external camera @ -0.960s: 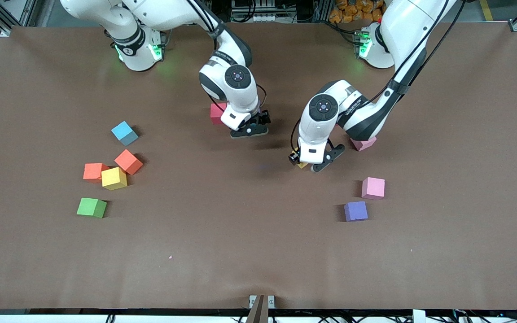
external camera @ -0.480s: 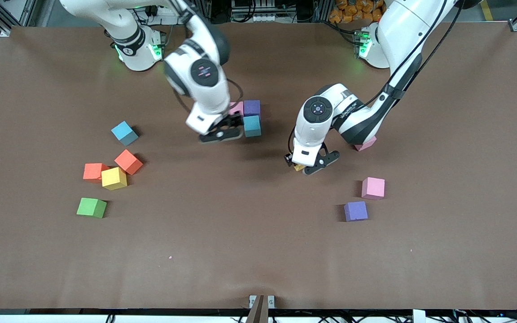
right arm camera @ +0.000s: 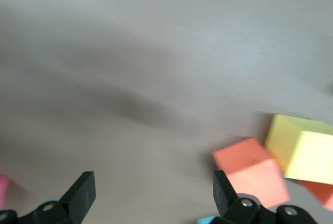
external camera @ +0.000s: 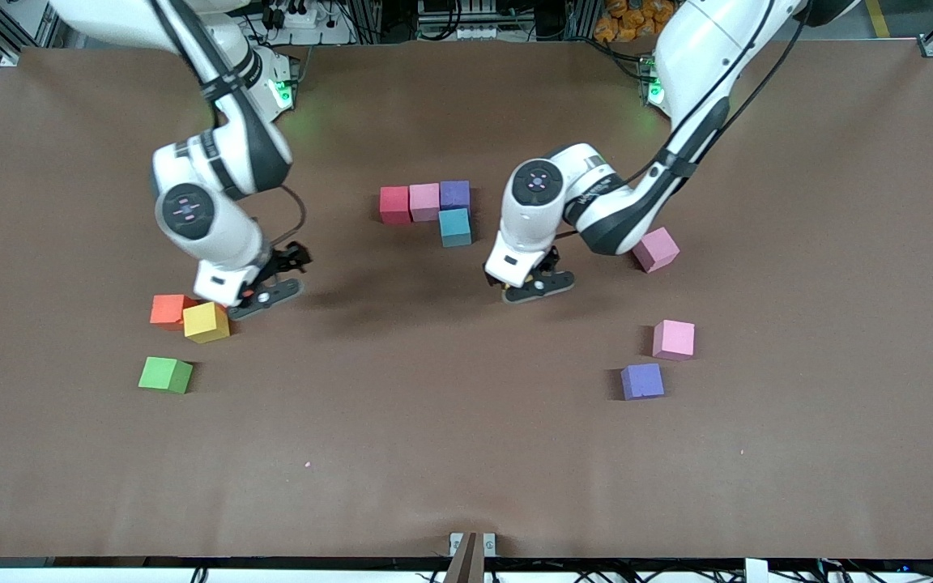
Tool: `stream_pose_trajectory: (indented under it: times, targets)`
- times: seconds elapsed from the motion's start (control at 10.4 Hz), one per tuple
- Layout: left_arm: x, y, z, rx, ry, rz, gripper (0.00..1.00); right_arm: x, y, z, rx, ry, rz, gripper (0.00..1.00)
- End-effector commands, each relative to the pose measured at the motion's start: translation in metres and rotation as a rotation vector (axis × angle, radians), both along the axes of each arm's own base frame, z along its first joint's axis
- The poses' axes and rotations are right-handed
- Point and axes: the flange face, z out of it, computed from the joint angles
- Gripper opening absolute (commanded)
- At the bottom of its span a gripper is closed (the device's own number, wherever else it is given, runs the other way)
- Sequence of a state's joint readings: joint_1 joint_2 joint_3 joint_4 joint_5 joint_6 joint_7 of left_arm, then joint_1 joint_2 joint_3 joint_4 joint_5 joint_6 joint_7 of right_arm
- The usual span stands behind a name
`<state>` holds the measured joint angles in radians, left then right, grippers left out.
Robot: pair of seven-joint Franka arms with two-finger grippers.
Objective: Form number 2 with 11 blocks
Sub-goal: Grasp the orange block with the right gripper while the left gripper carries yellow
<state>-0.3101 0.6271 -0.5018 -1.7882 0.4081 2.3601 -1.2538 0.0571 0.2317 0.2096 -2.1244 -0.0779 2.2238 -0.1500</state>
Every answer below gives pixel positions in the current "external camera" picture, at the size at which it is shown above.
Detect white power strip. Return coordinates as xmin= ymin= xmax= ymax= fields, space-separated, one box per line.
xmin=260 ymin=0 xmax=323 ymax=30

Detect white electronics box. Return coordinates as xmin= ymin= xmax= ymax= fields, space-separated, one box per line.
xmin=416 ymin=0 xmax=505 ymax=41

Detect pink foam cube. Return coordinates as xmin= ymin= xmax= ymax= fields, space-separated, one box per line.
xmin=409 ymin=183 xmax=441 ymax=223
xmin=651 ymin=319 xmax=696 ymax=361
xmin=633 ymin=226 xmax=681 ymax=274

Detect red foam cube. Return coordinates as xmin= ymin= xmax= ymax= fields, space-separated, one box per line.
xmin=379 ymin=186 xmax=411 ymax=225

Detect small metal bracket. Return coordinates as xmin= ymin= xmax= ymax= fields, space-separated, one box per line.
xmin=449 ymin=532 xmax=497 ymax=558

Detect cyan foam cube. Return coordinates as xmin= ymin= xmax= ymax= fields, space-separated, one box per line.
xmin=439 ymin=208 xmax=472 ymax=248

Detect yellow foam cube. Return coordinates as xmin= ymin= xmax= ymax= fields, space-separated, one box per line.
xmin=182 ymin=300 xmax=231 ymax=344

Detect green foam cube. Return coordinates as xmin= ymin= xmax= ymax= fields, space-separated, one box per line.
xmin=138 ymin=356 xmax=194 ymax=395

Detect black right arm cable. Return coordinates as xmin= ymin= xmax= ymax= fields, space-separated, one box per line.
xmin=272 ymin=185 xmax=308 ymax=248

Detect orange bagged items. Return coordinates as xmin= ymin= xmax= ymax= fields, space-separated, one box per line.
xmin=594 ymin=0 xmax=684 ymax=43

